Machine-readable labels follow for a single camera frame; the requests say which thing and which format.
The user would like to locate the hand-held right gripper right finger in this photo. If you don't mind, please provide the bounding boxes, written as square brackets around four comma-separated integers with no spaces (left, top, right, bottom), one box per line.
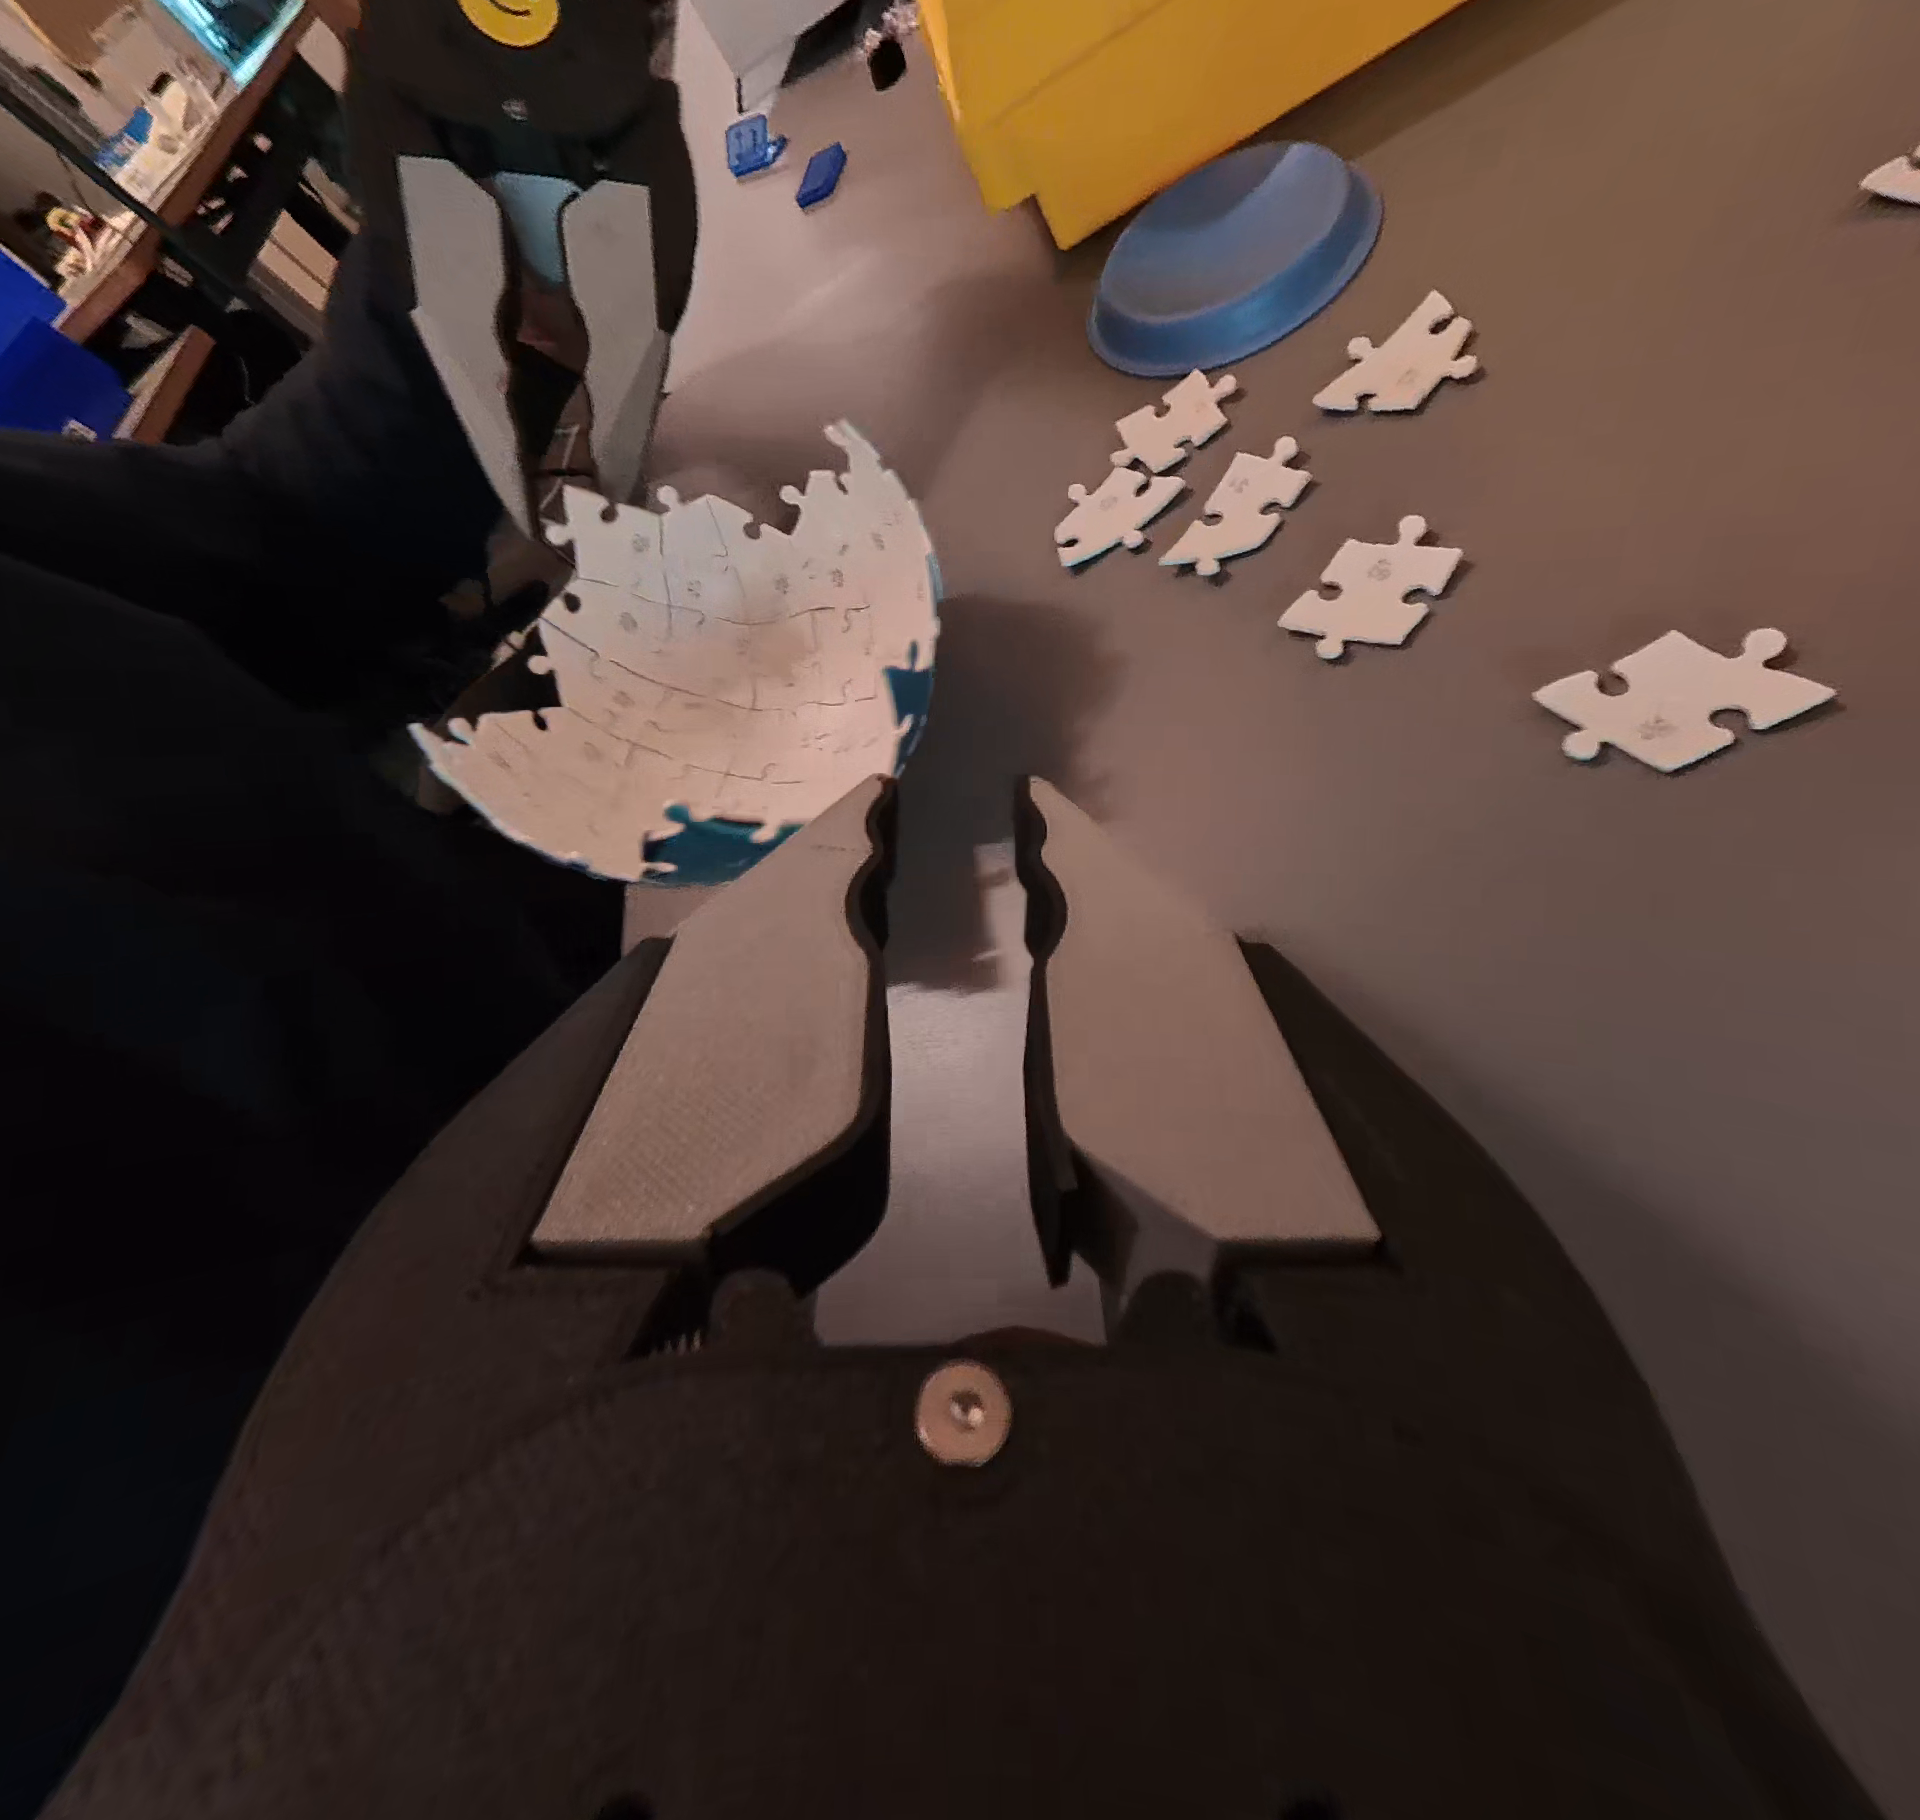
[1017,773,1385,1290]

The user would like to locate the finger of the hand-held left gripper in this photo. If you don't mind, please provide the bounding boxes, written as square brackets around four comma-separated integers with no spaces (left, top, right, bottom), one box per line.
[561,179,676,505]
[395,151,538,537]

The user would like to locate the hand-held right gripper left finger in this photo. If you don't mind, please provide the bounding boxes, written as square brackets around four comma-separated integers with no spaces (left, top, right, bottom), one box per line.
[526,773,901,1269]

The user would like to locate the partly built puzzle ball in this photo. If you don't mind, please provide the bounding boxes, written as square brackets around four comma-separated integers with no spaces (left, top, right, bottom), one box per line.
[408,420,946,888]

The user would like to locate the white puzzle pieces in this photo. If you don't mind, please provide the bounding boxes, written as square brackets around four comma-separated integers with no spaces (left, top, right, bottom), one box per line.
[1050,139,1920,776]

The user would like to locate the yellow plastic bin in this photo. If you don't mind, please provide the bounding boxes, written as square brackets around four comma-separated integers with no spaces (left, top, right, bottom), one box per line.
[896,0,1635,253]

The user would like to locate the person's left forearm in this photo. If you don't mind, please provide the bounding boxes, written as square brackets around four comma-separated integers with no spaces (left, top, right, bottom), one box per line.
[0,223,518,698]

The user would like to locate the blue plastic ball stand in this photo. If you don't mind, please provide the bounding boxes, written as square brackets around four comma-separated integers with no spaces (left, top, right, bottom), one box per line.
[1087,139,1385,379]

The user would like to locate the cluttered wooden desk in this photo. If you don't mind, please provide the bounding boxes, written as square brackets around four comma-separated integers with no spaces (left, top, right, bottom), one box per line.
[0,0,365,353]

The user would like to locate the person's dark clothed body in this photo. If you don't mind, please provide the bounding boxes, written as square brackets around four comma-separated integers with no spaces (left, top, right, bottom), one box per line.
[0,545,631,1794]

